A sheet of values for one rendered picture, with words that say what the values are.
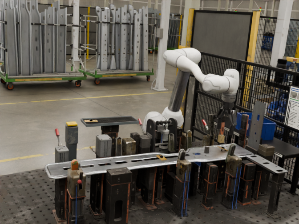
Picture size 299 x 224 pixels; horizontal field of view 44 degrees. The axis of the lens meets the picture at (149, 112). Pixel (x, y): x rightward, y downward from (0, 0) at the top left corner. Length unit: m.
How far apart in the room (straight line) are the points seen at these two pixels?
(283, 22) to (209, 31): 2.02
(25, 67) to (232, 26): 5.47
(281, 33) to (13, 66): 5.74
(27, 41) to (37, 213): 6.95
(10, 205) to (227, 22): 3.55
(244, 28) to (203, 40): 0.75
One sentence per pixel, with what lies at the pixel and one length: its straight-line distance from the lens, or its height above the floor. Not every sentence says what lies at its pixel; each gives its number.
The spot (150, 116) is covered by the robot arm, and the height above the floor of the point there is 1.07.
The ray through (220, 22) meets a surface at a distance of 5.03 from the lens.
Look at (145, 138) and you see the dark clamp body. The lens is 2.42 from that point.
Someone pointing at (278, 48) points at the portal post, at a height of 1.46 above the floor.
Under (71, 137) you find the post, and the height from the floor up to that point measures 1.07.
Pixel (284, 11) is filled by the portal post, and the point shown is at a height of 2.09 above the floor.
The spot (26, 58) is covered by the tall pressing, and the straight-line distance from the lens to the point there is 8.97.
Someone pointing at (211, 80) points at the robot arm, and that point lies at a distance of 2.26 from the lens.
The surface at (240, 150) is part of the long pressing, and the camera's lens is 2.63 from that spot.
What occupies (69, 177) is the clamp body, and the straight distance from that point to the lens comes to 1.93.
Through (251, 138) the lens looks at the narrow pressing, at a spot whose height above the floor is 1.06.
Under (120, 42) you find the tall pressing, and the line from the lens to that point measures 10.40.
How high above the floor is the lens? 1.86
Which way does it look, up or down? 15 degrees down
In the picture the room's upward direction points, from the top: 4 degrees clockwise
